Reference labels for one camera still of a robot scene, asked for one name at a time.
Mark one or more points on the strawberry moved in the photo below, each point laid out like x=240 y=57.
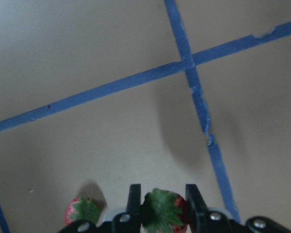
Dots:
x=82 y=208
x=164 y=212

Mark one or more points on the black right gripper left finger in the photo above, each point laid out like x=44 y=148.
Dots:
x=129 y=221

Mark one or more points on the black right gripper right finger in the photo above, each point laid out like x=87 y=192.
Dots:
x=202 y=218

